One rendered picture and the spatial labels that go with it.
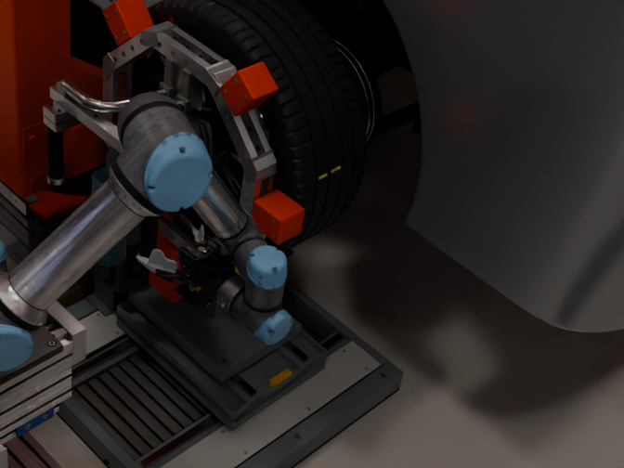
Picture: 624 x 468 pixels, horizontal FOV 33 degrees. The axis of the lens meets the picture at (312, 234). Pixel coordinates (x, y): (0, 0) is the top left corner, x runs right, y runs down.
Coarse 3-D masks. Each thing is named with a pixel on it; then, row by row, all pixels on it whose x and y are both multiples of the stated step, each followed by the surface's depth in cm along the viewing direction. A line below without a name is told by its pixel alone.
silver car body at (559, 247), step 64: (384, 0) 226; (448, 0) 214; (512, 0) 203; (576, 0) 193; (448, 64) 221; (512, 64) 209; (576, 64) 198; (448, 128) 228; (512, 128) 215; (576, 128) 204; (448, 192) 235; (512, 192) 222; (576, 192) 210; (512, 256) 229; (576, 256) 217; (576, 320) 226
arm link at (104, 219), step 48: (144, 144) 164; (192, 144) 163; (96, 192) 169; (144, 192) 164; (192, 192) 166; (48, 240) 170; (96, 240) 168; (0, 288) 170; (48, 288) 170; (0, 336) 168
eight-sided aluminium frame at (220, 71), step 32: (160, 32) 229; (128, 64) 248; (192, 64) 224; (224, 64) 223; (128, 96) 256; (256, 128) 224; (256, 160) 223; (256, 192) 227; (160, 224) 259; (192, 224) 259
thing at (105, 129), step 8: (56, 88) 232; (56, 96) 232; (64, 104) 231; (72, 104) 228; (80, 104) 228; (72, 112) 229; (80, 112) 227; (88, 112) 227; (96, 112) 227; (80, 120) 228; (88, 120) 226; (96, 120) 225; (104, 120) 225; (96, 128) 225; (104, 128) 223; (112, 128) 223; (104, 136) 224; (112, 136) 221; (112, 144) 223; (120, 144) 220; (120, 152) 222
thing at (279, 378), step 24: (120, 312) 297; (144, 336) 292; (168, 336) 294; (168, 360) 288; (192, 360) 288; (264, 360) 292; (288, 360) 292; (312, 360) 291; (192, 384) 284; (216, 384) 283; (240, 384) 279; (264, 384) 285; (288, 384) 288; (216, 408) 279; (240, 408) 275; (264, 408) 285
